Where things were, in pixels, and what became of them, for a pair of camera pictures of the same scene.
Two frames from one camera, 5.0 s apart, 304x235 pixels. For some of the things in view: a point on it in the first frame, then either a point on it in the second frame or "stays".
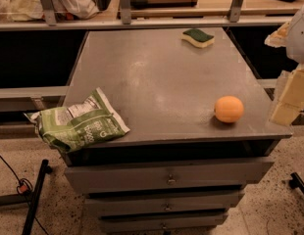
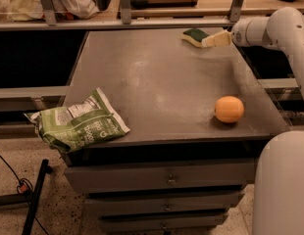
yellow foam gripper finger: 279,37 -> 218,39
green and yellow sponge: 198,37 stays
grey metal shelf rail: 46,16 stays
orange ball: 228,109 stays
